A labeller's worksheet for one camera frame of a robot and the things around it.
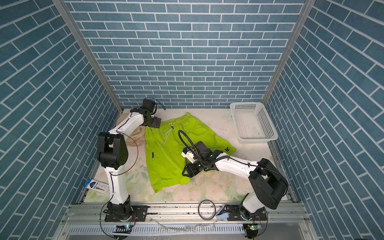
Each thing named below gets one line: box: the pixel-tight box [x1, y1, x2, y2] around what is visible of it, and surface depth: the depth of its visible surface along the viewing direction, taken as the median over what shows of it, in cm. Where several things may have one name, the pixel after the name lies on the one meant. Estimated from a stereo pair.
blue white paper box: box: [83, 179, 111, 195], surface depth 83 cm
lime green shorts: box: [144, 112, 237, 193], surface depth 95 cm
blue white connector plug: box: [216, 212, 230, 220], surface depth 74 cm
